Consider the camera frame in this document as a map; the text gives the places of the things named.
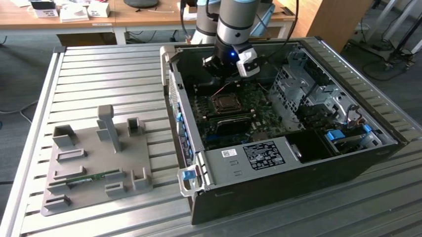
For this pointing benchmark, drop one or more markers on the thin metal locking lever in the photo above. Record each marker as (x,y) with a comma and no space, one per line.
(222,89)

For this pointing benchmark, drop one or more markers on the CPU with silver top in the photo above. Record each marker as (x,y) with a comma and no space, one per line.
(229,102)

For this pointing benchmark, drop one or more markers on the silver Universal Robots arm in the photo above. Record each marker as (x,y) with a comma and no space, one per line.
(236,24)

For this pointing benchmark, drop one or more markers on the CPU socket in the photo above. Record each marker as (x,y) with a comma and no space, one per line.
(213,110)

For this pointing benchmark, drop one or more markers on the grey metal disk bay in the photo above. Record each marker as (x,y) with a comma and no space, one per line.
(290,91)

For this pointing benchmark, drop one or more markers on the green motherboard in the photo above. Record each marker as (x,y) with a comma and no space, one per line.
(264,116)

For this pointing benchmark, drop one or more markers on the blue card retainer clip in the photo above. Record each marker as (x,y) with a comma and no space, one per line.
(180,116)

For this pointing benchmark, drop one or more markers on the black graphics card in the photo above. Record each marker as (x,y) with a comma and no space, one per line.
(233,126)

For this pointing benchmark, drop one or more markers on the dark round object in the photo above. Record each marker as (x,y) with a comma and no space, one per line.
(142,3)

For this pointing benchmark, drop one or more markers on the wooden panel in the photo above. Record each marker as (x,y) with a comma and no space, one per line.
(336,22)

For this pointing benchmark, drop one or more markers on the grey power supply unit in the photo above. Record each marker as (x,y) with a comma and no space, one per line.
(225,168)

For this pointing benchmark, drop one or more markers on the white box with printed text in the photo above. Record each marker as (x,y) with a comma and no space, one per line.
(100,12)

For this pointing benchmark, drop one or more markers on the hard disk in blue carrier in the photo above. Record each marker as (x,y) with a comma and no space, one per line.
(335,135)

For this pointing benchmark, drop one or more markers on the blue case latch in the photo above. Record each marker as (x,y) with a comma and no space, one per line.
(188,175)

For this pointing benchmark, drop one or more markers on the white box with round hole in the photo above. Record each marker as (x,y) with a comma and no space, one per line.
(74,17)

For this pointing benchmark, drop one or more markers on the grey parts rack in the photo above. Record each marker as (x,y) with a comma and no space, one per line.
(96,158)

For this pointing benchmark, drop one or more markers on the metal equipment stand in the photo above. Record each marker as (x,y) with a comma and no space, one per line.
(395,26)

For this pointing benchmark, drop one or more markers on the black open PC case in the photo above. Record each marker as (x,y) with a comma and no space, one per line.
(280,197)

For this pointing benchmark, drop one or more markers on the white box with black lid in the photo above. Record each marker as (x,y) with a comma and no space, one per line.
(46,13)

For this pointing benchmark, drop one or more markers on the green RAM stick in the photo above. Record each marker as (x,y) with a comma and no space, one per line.
(89,178)

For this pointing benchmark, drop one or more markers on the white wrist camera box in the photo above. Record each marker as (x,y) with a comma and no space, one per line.
(249,63)

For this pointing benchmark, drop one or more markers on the wooden desk white frame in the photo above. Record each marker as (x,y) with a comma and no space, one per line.
(19,17)
(149,17)

